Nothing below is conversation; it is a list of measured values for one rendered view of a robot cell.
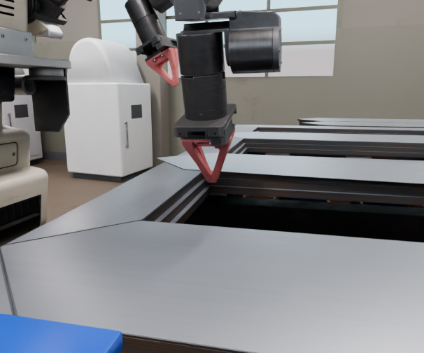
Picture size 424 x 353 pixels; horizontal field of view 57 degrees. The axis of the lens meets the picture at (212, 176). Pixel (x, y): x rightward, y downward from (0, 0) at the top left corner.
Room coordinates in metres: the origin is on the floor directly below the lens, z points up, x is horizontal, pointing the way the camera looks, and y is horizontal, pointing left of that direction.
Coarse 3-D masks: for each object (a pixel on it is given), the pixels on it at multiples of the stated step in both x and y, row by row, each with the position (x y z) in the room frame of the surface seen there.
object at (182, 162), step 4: (176, 156) 0.77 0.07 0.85; (180, 156) 0.77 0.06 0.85; (184, 156) 0.77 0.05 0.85; (188, 156) 0.77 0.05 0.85; (168, 160) 0.72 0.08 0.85; (172, 160) 0.72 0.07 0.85; (176, 160) 0.72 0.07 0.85; (180, 160) 0.72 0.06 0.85; (184, 160) 0.72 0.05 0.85; (188, 160) 0.72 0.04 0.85; (192, 160) 0.72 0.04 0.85; (172, 164) 0.68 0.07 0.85; (176, 164) 0.68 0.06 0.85; (180, 164) 0.68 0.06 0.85; (184, 164) 0.68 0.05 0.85; (188, 164) 0.68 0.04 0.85; (192, 164) 0.68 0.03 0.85; (184, 168) 0.64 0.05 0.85
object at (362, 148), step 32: (256, 128) 1.36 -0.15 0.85; (288, 128) 1.37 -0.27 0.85; (384, 160) 0.73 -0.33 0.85; (416, 160) 0.73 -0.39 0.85; (192, 192) 0.54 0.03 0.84; (224, 192) 0.62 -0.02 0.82; (256, 192) 0.60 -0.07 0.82; (288, 192) 0.59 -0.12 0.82; (320, 192) 0.58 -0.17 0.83; (352, 192) 0.58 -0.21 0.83; (384, 192) 0.57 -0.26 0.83; (416, 192) 0.56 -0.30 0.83; (128, 352) 0.19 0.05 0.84; (160, 352) 0.19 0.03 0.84; (192, 352) 0.18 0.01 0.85; (224, 352) 0.18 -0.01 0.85
